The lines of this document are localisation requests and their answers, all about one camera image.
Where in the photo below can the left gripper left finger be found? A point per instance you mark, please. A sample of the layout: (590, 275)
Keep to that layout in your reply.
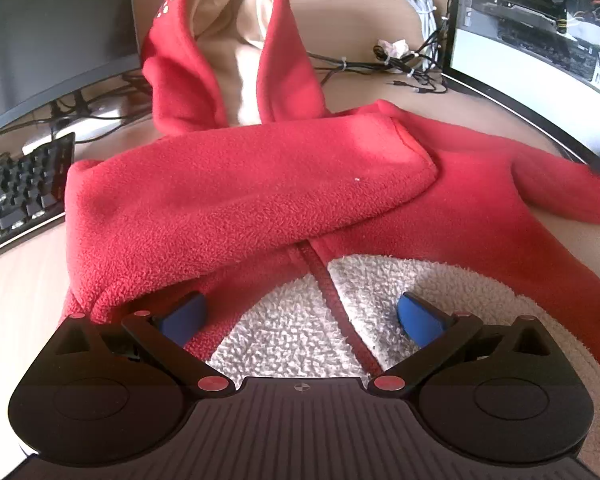
(100, 394)

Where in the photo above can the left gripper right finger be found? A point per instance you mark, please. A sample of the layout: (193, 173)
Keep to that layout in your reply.
(502, 394)

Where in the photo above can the red fleece hooded onesie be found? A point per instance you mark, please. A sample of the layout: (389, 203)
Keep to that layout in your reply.
(301, 226)

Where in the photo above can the black keyboard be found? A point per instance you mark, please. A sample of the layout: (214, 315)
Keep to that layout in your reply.
(32, 190)

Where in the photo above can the right monitor showing picture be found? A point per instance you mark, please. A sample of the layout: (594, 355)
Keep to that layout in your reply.
(539, 59)

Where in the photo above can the crumpled pink paper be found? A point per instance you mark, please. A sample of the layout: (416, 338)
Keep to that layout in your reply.
(393, 49)

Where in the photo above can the left dark monitor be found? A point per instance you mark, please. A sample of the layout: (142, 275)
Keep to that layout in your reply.
(50, 48)

